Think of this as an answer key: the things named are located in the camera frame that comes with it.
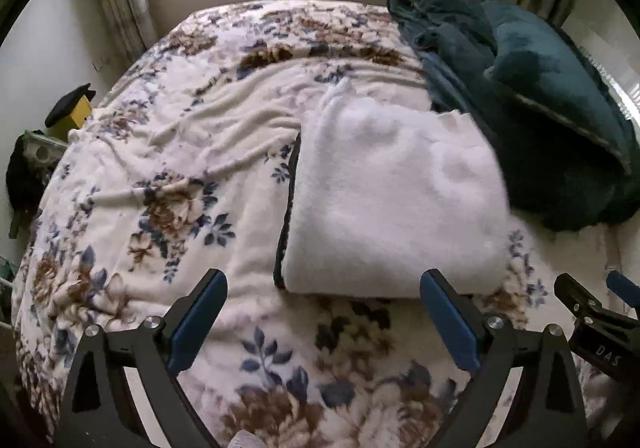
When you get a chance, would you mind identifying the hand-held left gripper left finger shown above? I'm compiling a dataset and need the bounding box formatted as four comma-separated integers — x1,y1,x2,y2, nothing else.
59,268,229,448

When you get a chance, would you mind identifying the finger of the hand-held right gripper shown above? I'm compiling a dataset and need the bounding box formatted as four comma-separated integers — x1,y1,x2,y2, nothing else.
554,273,603,324
606,273,640,309

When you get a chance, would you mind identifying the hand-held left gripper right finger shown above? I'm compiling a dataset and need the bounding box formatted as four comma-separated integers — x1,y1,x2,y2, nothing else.
420,269,588,448

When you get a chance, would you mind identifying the white sweater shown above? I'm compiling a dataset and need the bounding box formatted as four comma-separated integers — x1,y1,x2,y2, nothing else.
282,78,511,300

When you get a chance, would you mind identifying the black striped folded sweater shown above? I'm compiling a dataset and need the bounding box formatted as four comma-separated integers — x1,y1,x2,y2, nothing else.
272,133,303,290

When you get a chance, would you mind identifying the dark teal duvet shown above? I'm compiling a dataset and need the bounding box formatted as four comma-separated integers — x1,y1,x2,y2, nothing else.
387,0,640,233

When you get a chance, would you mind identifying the green glass stand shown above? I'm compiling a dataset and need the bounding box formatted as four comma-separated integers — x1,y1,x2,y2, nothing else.
0,253,23,329

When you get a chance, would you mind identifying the floral blanket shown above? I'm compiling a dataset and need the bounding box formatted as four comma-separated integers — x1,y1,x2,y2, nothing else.
10,0,626,448

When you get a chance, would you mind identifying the black bag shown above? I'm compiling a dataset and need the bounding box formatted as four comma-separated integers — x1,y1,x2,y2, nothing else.
5,133,51,229

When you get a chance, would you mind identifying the grey-green storage box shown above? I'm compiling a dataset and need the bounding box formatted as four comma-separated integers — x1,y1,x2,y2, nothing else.
22,129,68,164

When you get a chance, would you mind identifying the dark teal pillow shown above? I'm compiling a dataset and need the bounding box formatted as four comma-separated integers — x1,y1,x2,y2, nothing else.
482,0,636,176

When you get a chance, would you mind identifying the white headboard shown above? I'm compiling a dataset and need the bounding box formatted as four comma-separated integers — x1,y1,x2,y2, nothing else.
565,23,640,121

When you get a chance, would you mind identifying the yellow box with black hat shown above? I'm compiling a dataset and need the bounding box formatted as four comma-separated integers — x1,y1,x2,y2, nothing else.
44,83,97,128

